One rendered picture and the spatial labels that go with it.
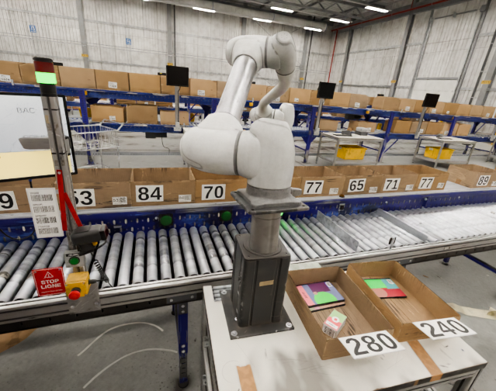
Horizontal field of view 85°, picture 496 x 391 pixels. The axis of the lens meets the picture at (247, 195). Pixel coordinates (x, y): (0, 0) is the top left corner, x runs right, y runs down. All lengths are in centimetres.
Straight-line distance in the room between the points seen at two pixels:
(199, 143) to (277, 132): 26
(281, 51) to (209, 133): 58
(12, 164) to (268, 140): 90
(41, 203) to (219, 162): 66
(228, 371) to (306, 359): 28
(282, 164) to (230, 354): 69
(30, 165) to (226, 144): 73
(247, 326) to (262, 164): 65
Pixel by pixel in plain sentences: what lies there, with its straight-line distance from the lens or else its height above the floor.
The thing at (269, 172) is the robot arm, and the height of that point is 139.
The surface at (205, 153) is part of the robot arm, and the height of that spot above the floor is 142.
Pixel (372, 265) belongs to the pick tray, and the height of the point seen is 83.
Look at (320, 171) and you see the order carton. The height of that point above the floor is 100.
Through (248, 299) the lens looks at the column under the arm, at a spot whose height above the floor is 90.
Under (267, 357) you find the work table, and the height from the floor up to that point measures 75.
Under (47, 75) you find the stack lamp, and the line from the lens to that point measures 110.
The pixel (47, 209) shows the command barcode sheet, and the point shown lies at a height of 116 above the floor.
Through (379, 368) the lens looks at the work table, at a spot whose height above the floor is 75.
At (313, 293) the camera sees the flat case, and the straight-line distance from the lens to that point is 134.
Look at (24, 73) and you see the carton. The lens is 652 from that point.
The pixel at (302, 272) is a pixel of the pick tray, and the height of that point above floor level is 83.
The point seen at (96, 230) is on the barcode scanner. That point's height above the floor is 109.
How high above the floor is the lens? 163
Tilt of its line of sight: 22 degrees down
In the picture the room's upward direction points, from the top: 5 degrees clockwise
